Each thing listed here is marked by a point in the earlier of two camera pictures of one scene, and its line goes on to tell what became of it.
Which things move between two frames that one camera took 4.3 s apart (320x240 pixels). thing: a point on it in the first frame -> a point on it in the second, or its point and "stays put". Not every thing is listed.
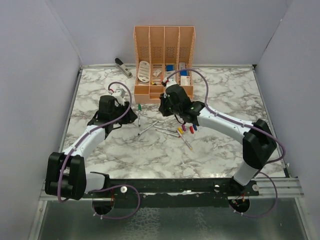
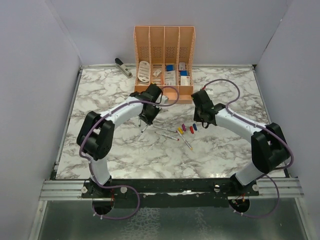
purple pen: (165, 128) stays put
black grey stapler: (122, 67) stays put
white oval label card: (144, 71) stays put
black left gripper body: (126, 119) -> (149, 117)
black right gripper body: (167, 108) -> (197, 116)
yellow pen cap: (180, 130) stays put
